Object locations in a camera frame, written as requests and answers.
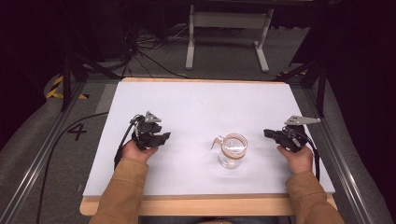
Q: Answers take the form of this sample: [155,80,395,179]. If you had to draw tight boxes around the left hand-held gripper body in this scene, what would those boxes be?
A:
[131,110,165,151]

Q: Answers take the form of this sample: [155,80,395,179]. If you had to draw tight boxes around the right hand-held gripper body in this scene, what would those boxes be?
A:
[274,115,321,153]

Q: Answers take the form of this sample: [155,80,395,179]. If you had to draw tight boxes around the clear glass jar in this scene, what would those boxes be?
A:
[210,133,248,170]

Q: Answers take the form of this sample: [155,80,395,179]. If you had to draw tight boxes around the person's left hand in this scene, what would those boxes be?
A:
[120,139,159,163]

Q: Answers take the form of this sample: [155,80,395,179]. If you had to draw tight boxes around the person's right hand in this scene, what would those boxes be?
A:
[276,144,314,175]

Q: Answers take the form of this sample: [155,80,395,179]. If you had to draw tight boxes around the white table mat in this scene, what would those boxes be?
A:
[82,80,336,198]

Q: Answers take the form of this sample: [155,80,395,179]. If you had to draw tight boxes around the black tripod stand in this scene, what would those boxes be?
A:
[60,52,122,112]
[274,59,328,119]

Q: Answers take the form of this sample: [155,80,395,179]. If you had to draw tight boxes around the yellow black hazard tape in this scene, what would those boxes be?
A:
[46,75,90,101]

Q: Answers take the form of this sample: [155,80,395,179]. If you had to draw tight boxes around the white metal stand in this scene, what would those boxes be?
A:
[185,4,275,74]

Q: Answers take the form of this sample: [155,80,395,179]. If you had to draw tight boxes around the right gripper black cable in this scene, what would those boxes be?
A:
[283,125,321,182]

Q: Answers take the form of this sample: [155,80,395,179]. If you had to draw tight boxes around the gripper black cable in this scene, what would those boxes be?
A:
[283,125,321,182]
[113,114,147,171]

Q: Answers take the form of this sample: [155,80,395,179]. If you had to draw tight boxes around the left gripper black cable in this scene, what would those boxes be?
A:
[113,114,147,171]

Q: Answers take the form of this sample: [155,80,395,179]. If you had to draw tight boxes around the aluminium floor rail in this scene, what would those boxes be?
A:
[0,81,88,224]
[303,88,376,224]

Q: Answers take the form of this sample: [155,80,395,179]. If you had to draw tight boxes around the bundle of black floor cables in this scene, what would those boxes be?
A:
[120,22,191,79]

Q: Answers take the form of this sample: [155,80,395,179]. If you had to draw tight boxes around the black floor cable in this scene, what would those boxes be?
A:
[35,111,109,224]

